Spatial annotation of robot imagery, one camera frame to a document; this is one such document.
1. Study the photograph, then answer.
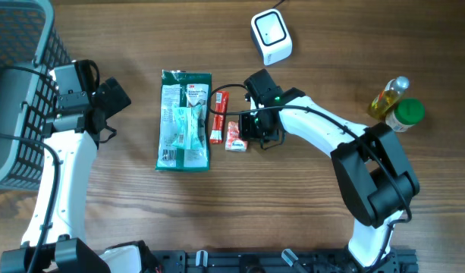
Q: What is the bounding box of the small red white carton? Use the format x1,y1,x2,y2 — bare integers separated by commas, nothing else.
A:
225,121,248,152

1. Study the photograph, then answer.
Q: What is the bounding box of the red white snack packet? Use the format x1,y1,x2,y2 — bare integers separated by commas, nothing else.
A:
209,90,229,144

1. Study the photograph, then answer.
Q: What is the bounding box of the green foil packet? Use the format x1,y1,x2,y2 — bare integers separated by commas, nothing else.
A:
156,71,212,171

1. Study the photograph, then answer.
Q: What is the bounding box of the light green tissue pack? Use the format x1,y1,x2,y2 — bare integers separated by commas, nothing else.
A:
172,105,203,150

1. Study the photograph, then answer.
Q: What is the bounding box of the yellow dish soap bottle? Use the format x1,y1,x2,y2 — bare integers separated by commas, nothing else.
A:
367,76,410,120

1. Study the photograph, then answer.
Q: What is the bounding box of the green lid white jar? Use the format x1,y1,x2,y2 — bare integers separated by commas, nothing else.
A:
385,98,425,132

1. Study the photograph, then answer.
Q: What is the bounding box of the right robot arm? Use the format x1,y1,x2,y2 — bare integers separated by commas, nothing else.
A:
239,69,420,272

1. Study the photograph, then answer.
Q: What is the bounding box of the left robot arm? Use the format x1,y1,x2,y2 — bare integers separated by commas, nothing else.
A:
0,60,159,272

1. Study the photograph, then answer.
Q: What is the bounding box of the white barcode scanner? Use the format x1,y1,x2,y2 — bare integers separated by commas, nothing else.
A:
250,8,293,66

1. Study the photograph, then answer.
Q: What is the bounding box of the grey plastic mesh basket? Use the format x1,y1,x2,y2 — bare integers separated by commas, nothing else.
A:
0,0,71,190

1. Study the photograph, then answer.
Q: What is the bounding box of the black left camera cable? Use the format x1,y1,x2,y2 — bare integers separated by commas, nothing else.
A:
0,64,62,273

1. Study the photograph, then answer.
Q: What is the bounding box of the black camera cable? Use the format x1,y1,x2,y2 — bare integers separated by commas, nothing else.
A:
0,64,62,273
206,83,413,273

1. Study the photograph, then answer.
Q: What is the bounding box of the black right camera cable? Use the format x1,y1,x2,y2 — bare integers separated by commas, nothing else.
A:
206,83,413,273

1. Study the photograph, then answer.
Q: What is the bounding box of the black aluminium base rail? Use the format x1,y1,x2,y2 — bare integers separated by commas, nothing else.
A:
142,248,419,273

